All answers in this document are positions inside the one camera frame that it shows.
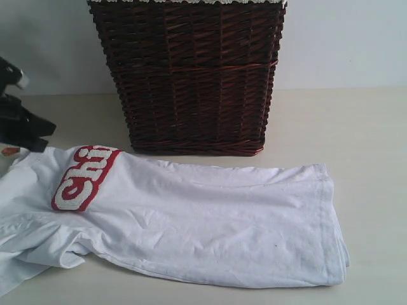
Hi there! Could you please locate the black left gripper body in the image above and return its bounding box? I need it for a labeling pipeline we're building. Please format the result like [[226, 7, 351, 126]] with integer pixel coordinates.
[[1, 94, 32, 143]]

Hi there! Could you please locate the white t-shirt with red lettering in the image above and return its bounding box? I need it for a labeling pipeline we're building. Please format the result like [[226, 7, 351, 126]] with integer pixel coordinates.
[[1, 146, 350, 294]]

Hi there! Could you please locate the dark brown wicker basket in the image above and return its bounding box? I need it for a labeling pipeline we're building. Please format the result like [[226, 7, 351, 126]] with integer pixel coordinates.
[[88, 1, 287, 156]]

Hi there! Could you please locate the small orange object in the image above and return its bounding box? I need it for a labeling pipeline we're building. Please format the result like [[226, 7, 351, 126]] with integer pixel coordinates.
[[1, 147, 20, 157]]

